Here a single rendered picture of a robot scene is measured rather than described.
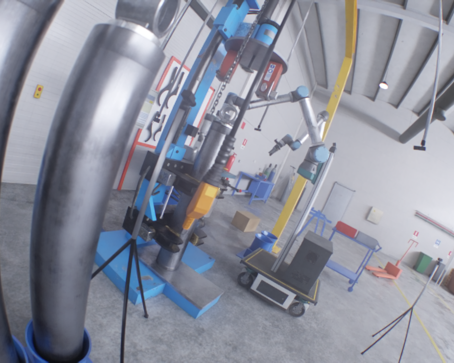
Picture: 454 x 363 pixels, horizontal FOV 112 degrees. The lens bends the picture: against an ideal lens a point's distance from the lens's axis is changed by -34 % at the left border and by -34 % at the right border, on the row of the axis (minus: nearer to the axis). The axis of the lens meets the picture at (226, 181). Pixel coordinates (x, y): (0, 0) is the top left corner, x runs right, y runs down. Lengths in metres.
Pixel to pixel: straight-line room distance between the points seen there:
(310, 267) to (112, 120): 2.23
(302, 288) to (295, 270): 0.22
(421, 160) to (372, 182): 3.13
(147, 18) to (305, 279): 2.40
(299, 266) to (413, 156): 11.58
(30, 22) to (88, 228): 0.47
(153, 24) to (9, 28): 0.33
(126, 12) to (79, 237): 0.57
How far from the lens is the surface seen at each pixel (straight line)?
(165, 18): 0.72
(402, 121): 13.67
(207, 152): 1.79
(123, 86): 0.53
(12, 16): 0.45
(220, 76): 1.99
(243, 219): 4.52
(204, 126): 0.96
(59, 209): 0.59
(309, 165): 2.31
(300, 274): 2.47
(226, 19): 2.08
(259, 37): 2.08
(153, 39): 0.59
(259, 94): 1.85
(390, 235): 12.99
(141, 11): 0.61
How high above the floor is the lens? 1.31
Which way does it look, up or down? 7 degrees down
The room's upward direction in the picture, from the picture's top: 24 degrees clockwise
